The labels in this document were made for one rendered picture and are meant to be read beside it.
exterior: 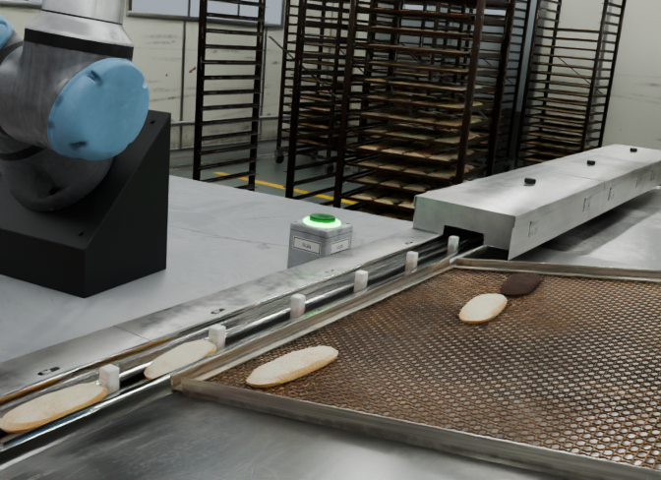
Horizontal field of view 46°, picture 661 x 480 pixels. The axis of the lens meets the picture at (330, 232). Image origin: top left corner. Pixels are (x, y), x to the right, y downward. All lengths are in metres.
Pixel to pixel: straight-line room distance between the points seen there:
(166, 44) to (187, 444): 6.35
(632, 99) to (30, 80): 7.27
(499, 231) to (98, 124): 0.66
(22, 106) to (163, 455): 0.49
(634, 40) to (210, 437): 7.52
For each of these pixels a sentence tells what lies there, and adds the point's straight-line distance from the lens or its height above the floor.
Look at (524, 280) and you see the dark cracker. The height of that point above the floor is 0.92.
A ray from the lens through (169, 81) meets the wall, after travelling 6.88.
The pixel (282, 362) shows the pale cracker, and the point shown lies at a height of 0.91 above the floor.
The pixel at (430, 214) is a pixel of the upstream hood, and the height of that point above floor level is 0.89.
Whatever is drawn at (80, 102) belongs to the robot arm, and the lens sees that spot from 0.86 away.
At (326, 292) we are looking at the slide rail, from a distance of 1.00.
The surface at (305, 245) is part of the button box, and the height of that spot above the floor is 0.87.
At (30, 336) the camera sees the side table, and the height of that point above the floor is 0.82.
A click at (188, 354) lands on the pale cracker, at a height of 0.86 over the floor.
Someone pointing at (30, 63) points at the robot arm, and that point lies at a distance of 0.90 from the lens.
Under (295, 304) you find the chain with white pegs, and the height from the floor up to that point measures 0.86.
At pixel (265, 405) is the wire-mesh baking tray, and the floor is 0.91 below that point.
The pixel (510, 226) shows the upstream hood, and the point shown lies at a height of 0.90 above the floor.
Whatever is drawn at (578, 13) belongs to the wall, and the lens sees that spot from 8.08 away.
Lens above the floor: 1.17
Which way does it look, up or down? 14 degrees down
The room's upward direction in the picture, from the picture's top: 5 degrees clockwise
